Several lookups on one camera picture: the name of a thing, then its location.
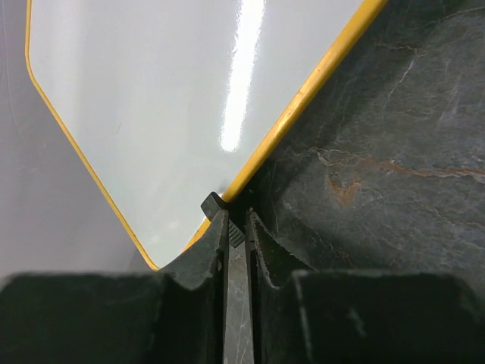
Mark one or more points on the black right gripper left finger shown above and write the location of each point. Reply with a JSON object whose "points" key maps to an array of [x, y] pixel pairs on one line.
{"points": [[190, 322]]}

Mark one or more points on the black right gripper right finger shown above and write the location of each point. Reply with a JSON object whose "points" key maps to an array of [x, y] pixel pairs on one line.
{"points": [[279, 324]]}

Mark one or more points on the yellow-framed whiteboard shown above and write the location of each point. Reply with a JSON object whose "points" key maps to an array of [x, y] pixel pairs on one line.
{"points": [[167, 101]]}

